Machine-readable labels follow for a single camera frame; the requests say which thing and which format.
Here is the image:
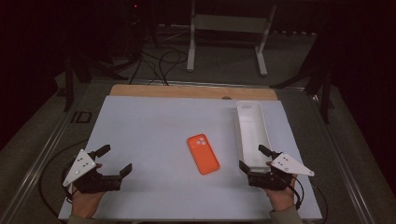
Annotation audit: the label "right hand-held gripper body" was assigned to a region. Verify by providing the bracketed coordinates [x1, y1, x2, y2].
[247, 151, 316, 191]

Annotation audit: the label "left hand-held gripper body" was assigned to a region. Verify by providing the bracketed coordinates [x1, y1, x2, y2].
[63, 148, 123, 194]

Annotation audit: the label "white plastic storage tray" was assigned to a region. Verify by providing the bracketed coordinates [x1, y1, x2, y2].
[234, 100, 274, 174]

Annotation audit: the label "orange plastic tray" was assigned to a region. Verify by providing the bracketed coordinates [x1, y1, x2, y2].
[186, 133, 221, 175]

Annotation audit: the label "person's right hand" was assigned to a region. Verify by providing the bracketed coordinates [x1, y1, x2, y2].
[265, 161, 299, 213]

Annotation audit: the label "person's left hand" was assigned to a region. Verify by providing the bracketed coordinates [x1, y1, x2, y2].
[70, 162, 106, 218]

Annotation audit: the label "white table cover sheet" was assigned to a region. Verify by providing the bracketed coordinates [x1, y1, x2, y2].
[58, 95, 323, 222]

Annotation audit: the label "black stand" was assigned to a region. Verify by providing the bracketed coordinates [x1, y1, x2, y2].
[270, 31, 335, 125]
[63, 46, 129, 113]

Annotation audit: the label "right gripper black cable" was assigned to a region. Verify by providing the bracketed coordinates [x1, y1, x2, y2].
[288, 175, 329, 224]

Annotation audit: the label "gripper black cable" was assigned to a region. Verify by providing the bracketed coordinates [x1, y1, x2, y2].
[37, 139, 92, 220]
[288, 175, 329, 224]

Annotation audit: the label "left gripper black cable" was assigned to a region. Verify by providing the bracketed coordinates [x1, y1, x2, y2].
[37, 139, 92, 220]

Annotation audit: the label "black floor cables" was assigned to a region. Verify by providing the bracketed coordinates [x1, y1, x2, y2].
[128, 49, 189, 87]

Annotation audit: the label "grey metal stand frame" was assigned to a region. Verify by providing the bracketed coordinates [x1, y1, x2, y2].
[186, 0, 277, 77]

